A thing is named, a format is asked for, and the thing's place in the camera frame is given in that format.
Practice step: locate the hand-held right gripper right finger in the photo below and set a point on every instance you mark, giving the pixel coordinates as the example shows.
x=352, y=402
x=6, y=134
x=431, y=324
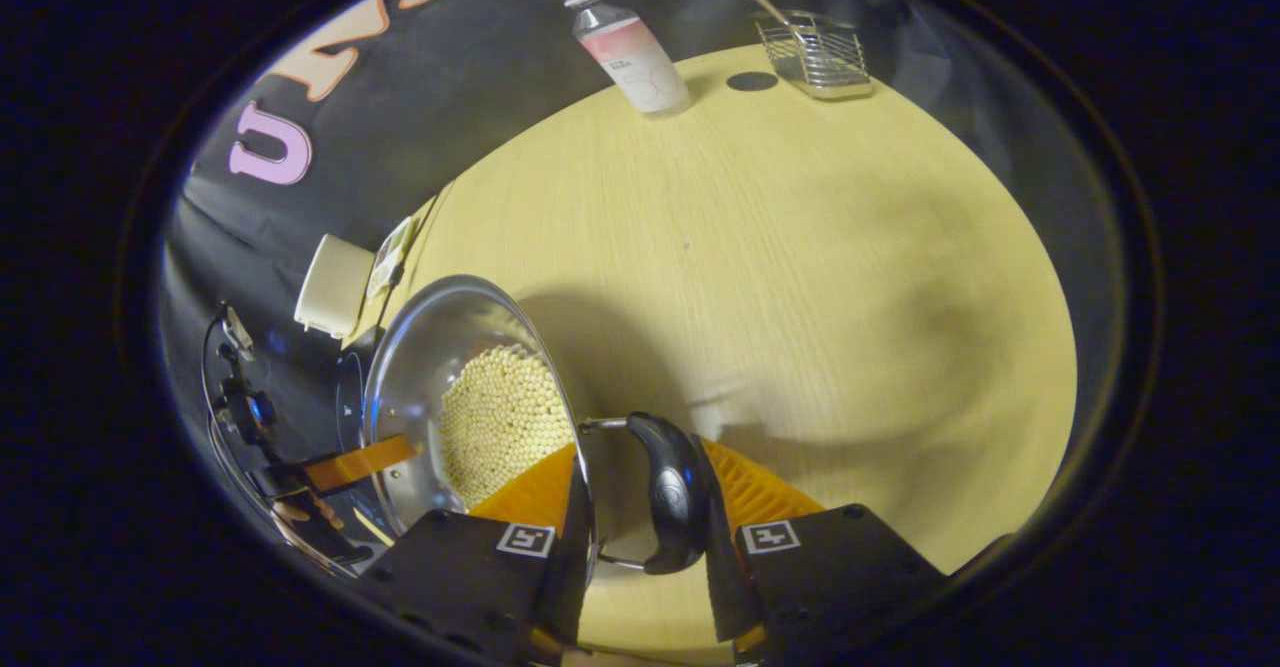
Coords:
x=725, y=597

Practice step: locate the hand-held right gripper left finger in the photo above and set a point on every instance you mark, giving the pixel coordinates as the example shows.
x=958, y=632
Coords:
x=450, y=567

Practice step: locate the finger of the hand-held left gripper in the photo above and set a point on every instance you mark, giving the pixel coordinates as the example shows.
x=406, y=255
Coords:
x=360, y=462
x=320, y=532

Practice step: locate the white toaster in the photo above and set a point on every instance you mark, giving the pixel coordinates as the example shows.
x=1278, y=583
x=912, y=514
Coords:
x=335, y=287

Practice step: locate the white divided plate of beans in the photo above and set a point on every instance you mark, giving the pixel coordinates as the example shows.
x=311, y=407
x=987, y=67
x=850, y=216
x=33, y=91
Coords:
x=390, y=257

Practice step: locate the black backdrop cloth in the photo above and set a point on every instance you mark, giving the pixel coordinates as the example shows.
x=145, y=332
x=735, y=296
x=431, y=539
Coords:
x=420, y=77

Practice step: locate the clear bottle with pink label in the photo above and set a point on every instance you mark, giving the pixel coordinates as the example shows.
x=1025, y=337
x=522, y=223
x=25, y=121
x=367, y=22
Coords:
x=635, y=52

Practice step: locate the black round table grommet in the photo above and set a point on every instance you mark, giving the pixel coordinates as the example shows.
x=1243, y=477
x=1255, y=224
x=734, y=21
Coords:
x=752, y=81

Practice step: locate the wooden stick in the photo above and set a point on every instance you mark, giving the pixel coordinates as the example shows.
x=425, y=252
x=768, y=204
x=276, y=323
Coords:
x=762, y=2

